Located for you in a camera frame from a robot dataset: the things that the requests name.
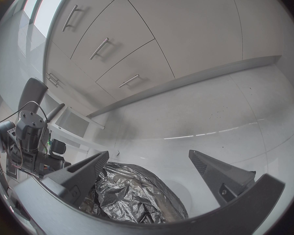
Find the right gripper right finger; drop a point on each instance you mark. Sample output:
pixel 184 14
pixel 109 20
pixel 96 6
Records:
pixel 223 180

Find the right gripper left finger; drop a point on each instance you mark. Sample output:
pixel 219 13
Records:
pixel 76 180

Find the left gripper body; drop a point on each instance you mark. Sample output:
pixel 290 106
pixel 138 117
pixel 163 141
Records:
pixel 46 163

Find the black plastic bag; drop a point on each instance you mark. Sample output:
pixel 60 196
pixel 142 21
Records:
pixel 132 192

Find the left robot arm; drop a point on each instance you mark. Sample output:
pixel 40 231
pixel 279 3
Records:
pixel 30 131

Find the white trash bin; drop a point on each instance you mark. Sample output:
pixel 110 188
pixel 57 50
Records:
pixel 183 194

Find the grey padded white chair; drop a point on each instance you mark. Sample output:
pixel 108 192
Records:
pixel 31 92

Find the beige cabinet with drawers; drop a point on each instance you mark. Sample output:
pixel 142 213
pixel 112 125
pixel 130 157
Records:
pixel 161 33

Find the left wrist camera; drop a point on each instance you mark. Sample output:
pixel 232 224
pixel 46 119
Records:
pixel 58 147

